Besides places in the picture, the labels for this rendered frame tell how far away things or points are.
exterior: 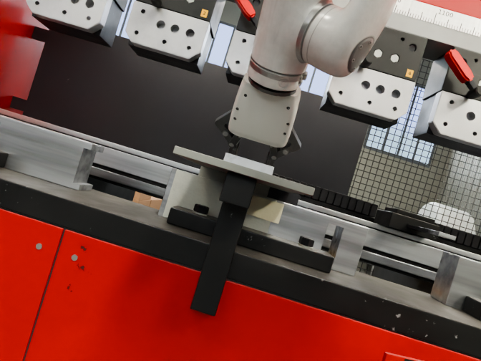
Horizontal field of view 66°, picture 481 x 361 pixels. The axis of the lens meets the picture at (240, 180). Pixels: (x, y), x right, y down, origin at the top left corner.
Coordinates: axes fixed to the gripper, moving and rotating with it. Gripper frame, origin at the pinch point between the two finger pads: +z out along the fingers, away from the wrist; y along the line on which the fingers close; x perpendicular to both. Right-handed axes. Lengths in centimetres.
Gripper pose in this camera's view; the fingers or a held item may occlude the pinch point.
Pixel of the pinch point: (250, 160)
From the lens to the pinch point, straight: 65.6
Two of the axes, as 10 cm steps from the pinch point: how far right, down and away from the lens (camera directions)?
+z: -2.1, 7.4, 6.4
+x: -2.1, 6.1, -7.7
